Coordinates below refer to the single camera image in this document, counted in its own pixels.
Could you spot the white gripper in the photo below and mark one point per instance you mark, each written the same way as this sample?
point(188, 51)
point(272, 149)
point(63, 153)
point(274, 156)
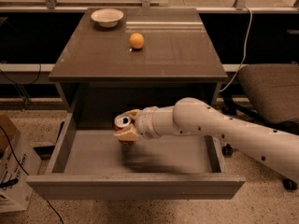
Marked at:
point(144, 123)

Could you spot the red coke can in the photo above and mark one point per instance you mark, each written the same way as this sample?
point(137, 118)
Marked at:
point(120, 123)

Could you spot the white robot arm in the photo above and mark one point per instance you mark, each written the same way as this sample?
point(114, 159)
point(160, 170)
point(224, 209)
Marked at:
point(190, 116)

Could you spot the open grey top drawer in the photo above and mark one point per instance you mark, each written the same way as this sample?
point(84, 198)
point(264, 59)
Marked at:
point(89, 163)

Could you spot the grey cabinet with top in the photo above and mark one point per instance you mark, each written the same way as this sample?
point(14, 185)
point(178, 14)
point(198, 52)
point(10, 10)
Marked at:
point(100, 76)

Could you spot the orange fruit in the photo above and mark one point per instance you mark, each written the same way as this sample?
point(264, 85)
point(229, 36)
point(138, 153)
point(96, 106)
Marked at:
point(136, 41)

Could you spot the white bowl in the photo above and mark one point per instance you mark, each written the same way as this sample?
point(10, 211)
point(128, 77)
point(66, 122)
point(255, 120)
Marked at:
point(108, 17)

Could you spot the white cardboard box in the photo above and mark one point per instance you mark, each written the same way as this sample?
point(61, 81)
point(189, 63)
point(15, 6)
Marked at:
point(18, 160)

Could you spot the grey office chair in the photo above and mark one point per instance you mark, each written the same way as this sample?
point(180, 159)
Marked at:
point(273, 90)

